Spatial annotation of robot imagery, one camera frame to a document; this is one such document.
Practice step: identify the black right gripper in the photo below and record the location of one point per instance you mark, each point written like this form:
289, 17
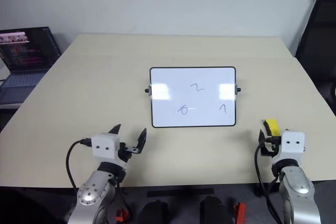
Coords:
271, 146

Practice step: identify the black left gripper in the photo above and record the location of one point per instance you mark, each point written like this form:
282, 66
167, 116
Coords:
125, 153

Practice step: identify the yellow eraser with black felt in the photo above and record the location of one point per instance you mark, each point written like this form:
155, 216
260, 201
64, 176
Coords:
273, 127

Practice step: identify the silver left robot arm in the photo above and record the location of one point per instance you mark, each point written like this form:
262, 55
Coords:
94, 190

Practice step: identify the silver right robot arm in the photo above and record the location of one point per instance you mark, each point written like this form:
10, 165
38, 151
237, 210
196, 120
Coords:
296, 195

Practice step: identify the red and black object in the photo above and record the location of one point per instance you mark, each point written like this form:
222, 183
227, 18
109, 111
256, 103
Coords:
239, 212
122, 214

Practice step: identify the dark rounded shape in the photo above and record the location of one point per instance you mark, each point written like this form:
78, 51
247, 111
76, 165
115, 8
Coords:
153, 212
214, 209

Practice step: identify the black office chair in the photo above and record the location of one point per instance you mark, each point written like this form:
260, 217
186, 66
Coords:
319, 45

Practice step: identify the open laptop with lit screen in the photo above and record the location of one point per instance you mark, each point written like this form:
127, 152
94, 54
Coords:
23, 51

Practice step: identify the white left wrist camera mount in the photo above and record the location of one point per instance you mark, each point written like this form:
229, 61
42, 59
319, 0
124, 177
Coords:
105, 146

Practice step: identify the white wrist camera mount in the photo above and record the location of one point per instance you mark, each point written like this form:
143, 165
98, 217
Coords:
292, 145
105, 146

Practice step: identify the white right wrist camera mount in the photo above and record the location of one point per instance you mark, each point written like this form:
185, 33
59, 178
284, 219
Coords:
292, 145

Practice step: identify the white whiteboard with black frame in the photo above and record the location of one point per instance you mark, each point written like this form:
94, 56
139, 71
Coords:
193, 100

